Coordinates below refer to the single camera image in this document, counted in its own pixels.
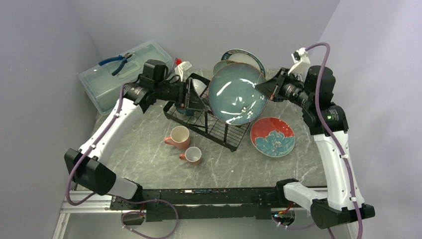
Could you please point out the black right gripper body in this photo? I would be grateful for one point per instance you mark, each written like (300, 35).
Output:
(286, 81)

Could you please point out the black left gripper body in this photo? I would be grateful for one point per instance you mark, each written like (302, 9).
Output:
(182, 90)

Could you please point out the black wire dish rack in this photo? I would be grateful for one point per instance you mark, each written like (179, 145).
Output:
(208, 126)

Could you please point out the dark blue speckled plate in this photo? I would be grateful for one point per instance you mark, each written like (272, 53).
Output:
(232, 94)

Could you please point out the large pink mug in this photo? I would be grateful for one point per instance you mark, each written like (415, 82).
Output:
(179, 137)

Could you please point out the green rimmed white plate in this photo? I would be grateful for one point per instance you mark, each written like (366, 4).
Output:
(243, 56)

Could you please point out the mint green flower plate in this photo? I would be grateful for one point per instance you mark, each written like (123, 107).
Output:
(221, 64)

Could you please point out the small pink mug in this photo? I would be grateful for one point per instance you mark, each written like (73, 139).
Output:
(192, 155)

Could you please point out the white ceramic bowl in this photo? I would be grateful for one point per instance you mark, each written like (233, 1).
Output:
(200, 87)

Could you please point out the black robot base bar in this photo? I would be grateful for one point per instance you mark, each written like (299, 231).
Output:
(206, 203)

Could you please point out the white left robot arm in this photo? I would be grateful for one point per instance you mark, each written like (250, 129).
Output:
(87, 165)

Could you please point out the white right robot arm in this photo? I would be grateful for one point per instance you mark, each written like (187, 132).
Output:
(327, 123)

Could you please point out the clear plastic storage box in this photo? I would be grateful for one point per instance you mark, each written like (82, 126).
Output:
(103, 88)

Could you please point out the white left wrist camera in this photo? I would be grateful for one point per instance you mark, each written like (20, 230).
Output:
(181, 67)

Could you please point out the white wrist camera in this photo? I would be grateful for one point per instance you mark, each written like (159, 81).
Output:
(181, 67)
(301, 62)

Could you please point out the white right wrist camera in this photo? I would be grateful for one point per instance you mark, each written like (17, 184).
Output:
(301, 62)

